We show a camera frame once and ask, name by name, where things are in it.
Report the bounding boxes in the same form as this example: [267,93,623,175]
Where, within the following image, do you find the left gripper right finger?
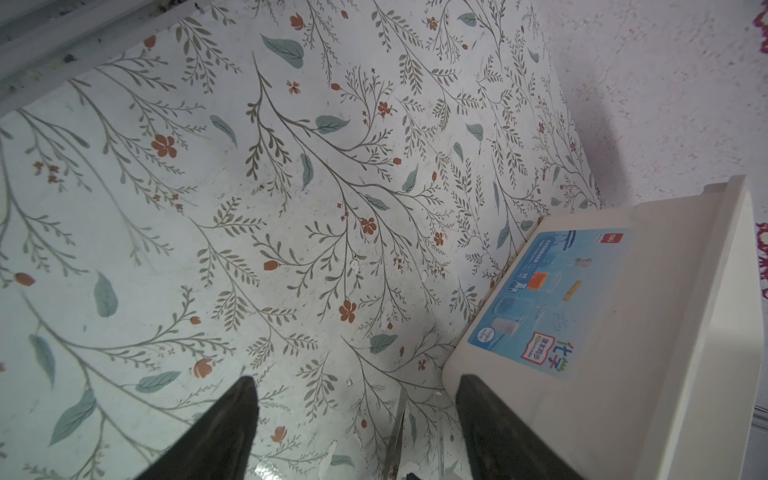
[455,375,581,480]

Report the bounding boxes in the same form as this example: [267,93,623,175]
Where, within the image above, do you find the white plastic storage bin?
[442,176,764,479]

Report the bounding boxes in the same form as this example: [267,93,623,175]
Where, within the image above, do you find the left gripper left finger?
[139,376,259,480]

